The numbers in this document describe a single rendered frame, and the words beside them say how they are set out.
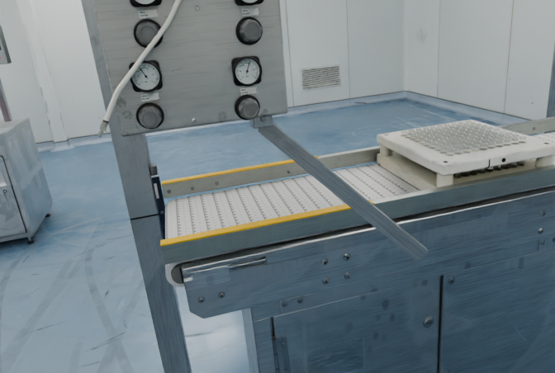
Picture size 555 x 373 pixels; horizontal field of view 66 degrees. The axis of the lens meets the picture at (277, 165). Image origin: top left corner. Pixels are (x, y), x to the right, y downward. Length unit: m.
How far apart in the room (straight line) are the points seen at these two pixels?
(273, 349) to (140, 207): 0.39
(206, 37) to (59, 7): 5.23
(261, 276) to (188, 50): 0.37
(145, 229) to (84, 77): 4.86
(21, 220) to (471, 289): 2.75
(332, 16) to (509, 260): 5.31
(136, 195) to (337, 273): 0.44
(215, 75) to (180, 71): 0.04
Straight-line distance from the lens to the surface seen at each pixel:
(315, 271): 0.73
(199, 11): 0.55
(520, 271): 1.05
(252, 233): 0.66
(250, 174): 0.91
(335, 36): 6.11
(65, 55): 5.76
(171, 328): 1.09
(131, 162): 0.91
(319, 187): 0.88
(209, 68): 0.55
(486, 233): 0.87
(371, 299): 0.87
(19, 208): 3.17
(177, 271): 0.69
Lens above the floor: 1.25
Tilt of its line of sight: 19 degrees down
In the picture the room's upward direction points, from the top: 5 degrees counter-clockwise
